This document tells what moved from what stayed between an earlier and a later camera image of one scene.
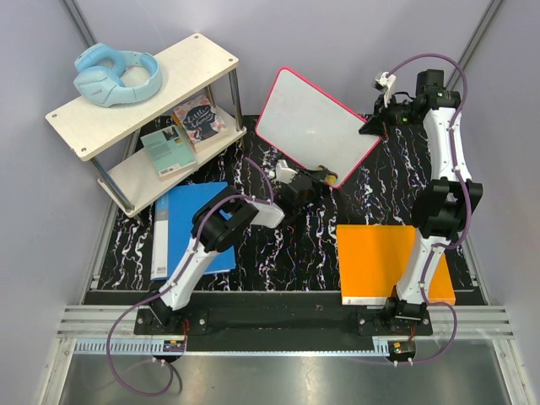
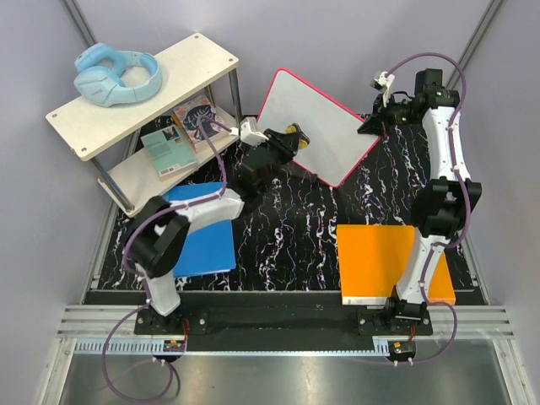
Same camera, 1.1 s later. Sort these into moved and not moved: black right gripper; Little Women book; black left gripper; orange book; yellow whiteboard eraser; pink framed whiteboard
Moved: black left gripper; yellow whiteboard eraser
Not moved: Little Women book; orange book; pink framed whiteboard; black right gripper
